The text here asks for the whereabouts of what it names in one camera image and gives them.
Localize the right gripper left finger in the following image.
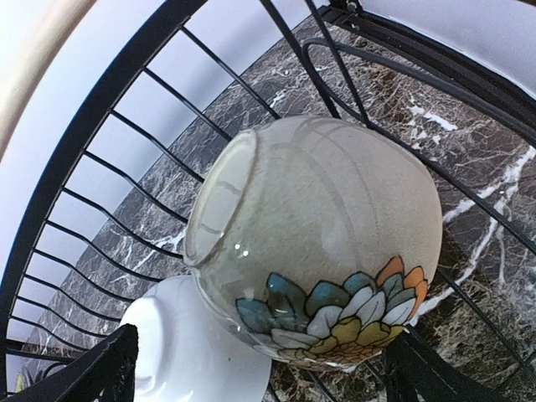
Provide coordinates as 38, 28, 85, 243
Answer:
5, 324, 138, 401

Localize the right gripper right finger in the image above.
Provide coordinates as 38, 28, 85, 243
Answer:
384, 330, 506, 402

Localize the black wire dish rack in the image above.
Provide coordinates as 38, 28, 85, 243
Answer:
1, 1, 535, 401

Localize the front wooden rack handle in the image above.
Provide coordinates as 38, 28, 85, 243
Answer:
1, 1, 95, 154

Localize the white ceramic bowl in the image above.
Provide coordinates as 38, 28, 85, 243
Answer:
121, 276, 271, 402

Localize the beige ceramic bowl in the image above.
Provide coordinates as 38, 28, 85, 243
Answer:
183, 116, 442, 371

